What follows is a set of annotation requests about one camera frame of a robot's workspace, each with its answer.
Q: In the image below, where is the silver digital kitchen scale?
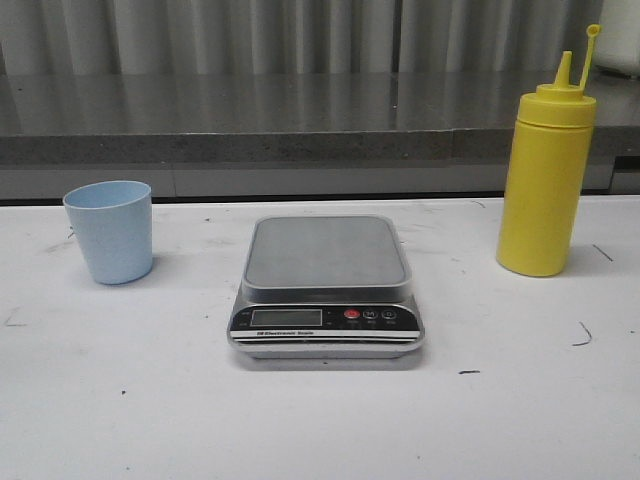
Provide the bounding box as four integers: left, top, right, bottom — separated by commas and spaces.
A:
227, 215, 426, 360

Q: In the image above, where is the white container in background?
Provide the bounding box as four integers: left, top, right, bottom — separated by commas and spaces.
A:
593, 0, 640, 78

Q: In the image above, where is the grey steel counter shelf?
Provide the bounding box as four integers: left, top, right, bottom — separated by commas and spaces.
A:
0, 71, 640, 202

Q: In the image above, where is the yellow squeeze bottle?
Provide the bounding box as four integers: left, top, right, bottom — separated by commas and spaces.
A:
496, 24, 601, 277

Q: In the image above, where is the light blue plastic cup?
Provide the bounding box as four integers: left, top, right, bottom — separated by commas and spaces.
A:
63, 180, 153, 285

